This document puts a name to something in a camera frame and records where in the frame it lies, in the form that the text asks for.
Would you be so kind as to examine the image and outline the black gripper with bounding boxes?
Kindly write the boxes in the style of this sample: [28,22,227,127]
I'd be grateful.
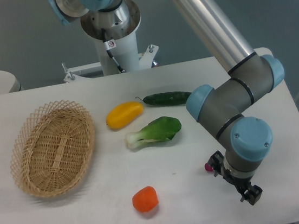
[209,151,263,206]

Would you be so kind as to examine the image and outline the dark green cucumber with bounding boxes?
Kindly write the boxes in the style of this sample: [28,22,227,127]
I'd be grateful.
[136,91,191,106]

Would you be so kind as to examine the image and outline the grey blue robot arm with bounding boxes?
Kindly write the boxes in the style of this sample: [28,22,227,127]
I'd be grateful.
[47,0,284,205]

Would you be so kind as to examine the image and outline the purple sweet potato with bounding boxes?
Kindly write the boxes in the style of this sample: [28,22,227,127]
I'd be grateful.
[204,163,213,172]

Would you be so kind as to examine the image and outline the orange carrot piece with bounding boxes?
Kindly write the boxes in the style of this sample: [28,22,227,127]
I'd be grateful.
[132,186,159,213]

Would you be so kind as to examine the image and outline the green bok choy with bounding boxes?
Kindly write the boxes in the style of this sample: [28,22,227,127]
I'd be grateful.
[124,116,182,149]

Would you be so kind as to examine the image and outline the yellow bell pepper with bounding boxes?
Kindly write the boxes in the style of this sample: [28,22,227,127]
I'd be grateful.
[106,101,144,130]

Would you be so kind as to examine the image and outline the woven wicker basket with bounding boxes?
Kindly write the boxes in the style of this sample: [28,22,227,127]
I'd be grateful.
[10,100,95,198]

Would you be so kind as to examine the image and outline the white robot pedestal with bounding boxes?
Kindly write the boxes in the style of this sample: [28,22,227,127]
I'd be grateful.
[62,0,159,83]

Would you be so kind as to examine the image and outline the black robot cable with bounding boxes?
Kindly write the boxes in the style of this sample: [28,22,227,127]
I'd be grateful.
[100,25,126,75]

